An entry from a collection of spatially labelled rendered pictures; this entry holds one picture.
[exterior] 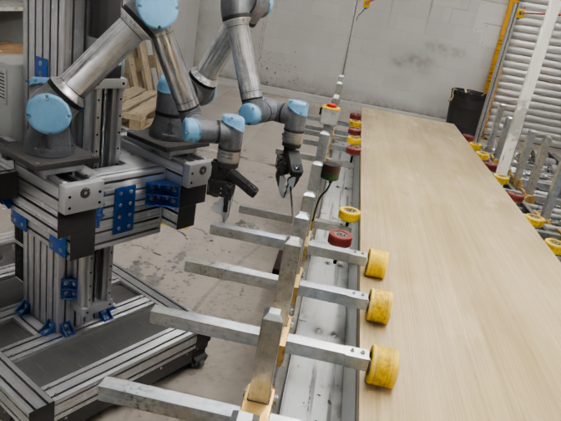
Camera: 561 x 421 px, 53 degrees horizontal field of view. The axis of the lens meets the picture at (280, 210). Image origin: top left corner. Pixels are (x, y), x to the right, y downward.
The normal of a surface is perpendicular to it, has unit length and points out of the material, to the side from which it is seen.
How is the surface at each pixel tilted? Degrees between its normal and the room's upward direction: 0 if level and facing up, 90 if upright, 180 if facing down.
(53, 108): 95
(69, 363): 0
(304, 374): 0
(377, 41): 90
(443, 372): 0
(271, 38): 90
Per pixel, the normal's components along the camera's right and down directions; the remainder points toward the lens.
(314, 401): 0.16, -0.92
